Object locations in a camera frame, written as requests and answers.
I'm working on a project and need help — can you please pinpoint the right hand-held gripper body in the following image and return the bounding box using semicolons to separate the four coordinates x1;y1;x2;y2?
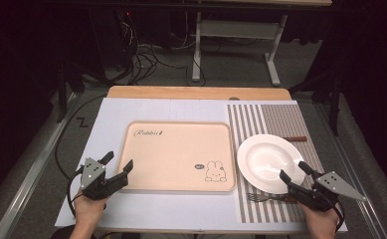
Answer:
308;171;368;212

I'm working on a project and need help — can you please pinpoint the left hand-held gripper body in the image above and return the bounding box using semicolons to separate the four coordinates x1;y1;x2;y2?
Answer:
80;157;119;201

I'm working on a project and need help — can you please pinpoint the knife with brown handle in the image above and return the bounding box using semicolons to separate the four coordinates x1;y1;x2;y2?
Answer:
282;135;308;143

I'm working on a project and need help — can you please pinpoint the fork with brown handle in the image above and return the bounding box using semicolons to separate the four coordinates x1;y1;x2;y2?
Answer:
247;192;298;204

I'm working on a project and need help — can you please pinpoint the white deep plate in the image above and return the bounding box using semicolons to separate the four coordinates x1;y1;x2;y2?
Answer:
236;133;306;195

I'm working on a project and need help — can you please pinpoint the pink rabbit print tray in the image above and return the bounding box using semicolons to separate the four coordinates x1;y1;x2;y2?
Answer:
116;120;238;193

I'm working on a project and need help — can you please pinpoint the person's left hand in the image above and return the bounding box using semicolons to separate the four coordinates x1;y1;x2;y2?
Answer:
71;191;109;231

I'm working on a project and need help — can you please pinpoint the person's right hand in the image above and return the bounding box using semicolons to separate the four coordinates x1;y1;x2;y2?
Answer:
300;202;343;239

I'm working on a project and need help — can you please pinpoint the striped placemat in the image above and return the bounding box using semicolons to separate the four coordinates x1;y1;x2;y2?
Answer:
226;103;346;224

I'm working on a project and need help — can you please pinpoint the white board sheet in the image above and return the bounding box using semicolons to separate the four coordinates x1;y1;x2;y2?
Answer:
55;98;348;233

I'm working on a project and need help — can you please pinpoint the black metal stand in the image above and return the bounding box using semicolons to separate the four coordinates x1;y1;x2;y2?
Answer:
55;58;87;124
289;71;344;137

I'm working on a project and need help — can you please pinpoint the metal floor rail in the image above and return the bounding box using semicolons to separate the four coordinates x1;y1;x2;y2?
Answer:
0;93;80;239
314;102;387;239

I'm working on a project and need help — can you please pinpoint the right hand-held gripper cable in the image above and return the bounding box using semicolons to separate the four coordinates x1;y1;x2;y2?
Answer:
326;198;345;233

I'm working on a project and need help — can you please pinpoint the hand-held gripper cable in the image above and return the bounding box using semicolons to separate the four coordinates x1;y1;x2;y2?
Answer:
326;198;345;233
67;165;85;219

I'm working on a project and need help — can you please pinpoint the left hand-held gripper cable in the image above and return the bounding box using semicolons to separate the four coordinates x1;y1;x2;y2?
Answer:
67;165;85;219

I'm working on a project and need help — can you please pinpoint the black floor cable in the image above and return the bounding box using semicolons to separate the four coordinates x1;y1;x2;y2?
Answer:
54;95;108;178

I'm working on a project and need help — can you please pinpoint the bundle of floor cables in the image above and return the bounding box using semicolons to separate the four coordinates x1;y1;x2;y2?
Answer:
112;9;190;87

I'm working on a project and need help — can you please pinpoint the white metal desk frame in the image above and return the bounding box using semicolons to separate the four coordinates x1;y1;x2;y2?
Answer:
191;0;333;88

